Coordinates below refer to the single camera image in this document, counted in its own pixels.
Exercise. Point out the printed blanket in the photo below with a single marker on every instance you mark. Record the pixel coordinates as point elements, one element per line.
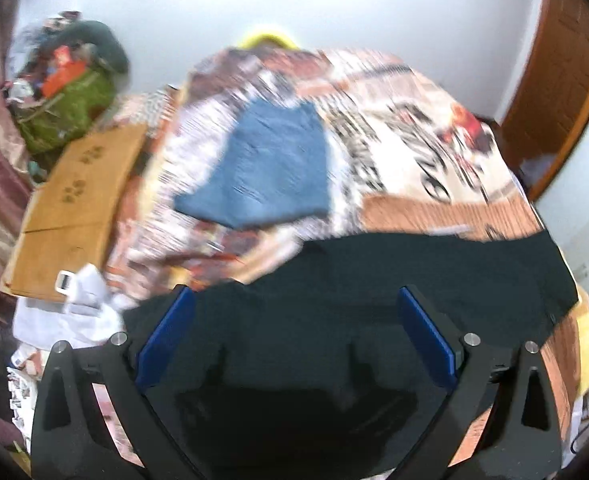
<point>414,135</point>

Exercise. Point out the yellow curved object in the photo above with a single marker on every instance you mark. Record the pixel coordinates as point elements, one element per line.
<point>267,37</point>

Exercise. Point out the white crumpled cloth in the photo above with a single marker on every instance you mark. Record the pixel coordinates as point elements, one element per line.
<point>89,320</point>

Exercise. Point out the brown cardboard box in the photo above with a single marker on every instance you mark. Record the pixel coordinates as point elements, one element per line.
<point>74,195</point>

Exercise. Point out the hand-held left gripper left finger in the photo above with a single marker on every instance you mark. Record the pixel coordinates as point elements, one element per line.
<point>167,340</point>

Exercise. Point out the yellow sheet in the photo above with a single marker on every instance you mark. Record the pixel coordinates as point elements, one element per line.
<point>588,340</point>

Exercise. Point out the brown wooden door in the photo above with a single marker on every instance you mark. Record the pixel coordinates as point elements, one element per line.
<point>549,85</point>

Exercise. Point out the dark cloth bundle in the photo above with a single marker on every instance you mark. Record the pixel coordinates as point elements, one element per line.
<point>102,42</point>

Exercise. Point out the green bag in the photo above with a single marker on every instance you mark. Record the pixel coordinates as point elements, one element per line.
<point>64,110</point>

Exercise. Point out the folded blue denim pants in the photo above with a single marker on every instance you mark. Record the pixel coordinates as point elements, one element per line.
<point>269,170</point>

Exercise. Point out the black pants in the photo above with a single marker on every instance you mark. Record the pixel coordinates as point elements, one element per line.
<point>324,285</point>

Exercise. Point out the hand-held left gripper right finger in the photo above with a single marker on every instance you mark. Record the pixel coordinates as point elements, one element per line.
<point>427,340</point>

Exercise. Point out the orange packet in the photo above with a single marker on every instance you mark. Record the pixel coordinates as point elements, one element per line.
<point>59,75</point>

